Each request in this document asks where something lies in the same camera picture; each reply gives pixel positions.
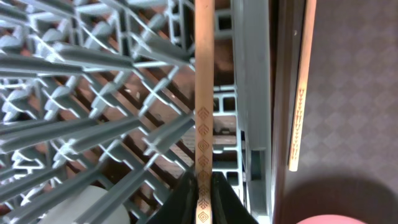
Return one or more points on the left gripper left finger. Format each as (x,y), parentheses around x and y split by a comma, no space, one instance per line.
(180,206)

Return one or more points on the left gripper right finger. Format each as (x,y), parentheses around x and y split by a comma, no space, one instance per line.
(225,204)

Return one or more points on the white cup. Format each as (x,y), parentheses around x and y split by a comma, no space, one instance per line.
(70,209)

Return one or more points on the grey plastic dishwasher rack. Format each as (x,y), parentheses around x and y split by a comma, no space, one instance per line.
(102,93)

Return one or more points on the dark brown serving tray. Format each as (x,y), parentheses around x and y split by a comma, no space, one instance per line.
(348,154)

